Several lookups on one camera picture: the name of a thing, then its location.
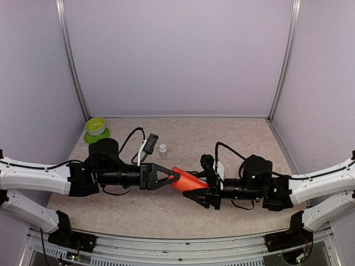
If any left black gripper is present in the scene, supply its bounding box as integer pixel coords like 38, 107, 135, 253
98, 163, 180, 191

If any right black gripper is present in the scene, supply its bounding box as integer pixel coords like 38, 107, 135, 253
182, 171, 263, 211

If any orange pill bottle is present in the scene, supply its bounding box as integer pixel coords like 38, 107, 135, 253
170, 167, 209, 192

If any orange bottle cap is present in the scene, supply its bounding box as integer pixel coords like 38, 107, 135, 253
169, 167, 181, 187

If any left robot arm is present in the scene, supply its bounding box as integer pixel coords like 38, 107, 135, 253
1, 138, 180, 247

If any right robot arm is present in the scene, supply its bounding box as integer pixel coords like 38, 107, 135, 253
182, 155, 354, 246

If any small white pill bottle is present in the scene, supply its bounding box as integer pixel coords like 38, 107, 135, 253
159, 144, 167, 157

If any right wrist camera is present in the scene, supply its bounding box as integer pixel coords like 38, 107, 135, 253
200, 154, 224, 179

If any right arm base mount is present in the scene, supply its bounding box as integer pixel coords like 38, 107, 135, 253
264, 230, 313, 252

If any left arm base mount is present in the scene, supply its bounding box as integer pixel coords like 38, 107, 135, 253
48, 229, 97, 253

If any left aluminium frame post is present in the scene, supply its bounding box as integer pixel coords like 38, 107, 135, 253
55, 0, 91, 121

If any aluminium frame post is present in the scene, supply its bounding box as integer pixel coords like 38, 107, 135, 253
55, 0, 91, 121
267, 0, 301, 124

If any right aluminium frame post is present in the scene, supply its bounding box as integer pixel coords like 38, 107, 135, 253
267, 0, 301, 124

